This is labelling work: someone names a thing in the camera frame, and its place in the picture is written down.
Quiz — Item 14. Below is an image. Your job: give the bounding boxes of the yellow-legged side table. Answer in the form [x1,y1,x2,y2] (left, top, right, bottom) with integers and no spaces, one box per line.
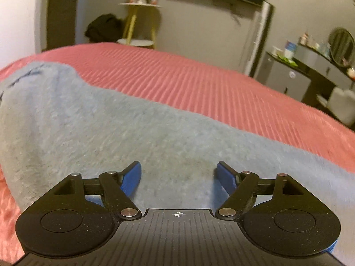
[116,1,163,49]

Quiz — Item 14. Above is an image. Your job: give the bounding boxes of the green packet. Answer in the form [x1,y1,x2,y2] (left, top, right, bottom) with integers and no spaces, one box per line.
[278,55,298,67]

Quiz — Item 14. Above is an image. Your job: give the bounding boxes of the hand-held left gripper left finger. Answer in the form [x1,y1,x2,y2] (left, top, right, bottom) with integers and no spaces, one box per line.
[51,161,143,220]

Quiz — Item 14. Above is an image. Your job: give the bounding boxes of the grey pants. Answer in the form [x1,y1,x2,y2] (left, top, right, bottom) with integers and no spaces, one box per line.
[0,62,355,266]

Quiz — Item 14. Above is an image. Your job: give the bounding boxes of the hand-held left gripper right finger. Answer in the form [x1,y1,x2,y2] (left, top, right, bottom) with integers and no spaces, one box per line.
[215,161,306,221]

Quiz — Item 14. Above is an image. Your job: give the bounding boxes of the grey cabinet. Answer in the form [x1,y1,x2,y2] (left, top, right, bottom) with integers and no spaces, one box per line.
[256,50,313,102]

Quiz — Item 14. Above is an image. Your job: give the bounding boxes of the black clothes pile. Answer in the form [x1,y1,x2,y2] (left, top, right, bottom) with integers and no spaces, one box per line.
[85,13,125,44]

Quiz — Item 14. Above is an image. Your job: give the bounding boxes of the pink ribbed bed cover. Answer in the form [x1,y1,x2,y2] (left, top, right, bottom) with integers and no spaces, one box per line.
[0,42,355,266]

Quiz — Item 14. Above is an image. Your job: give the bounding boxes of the blue and white box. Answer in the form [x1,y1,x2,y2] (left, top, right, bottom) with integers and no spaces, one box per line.
[283,40,298,59]

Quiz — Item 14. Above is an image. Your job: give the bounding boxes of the dark door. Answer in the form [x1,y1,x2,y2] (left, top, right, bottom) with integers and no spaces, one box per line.
[45,0,81,52]

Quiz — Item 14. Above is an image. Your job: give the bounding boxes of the cluster of cosmetic bottles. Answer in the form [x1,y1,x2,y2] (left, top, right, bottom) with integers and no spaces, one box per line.
[298,33,332,57]

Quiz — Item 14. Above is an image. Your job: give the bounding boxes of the tall white tower appliance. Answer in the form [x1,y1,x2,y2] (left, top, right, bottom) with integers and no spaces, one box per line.
[244,1,276,78]

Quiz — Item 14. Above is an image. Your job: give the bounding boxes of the round black-framed mirror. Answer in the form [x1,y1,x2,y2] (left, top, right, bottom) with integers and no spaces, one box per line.
[328,27,355,67]

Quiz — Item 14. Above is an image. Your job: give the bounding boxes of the white fluffy chair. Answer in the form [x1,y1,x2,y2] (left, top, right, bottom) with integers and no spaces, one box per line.
[316,86,355,130]

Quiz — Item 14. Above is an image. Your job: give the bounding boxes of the grey vanity desk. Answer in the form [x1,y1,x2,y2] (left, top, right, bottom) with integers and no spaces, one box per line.
[296,42,355,109]

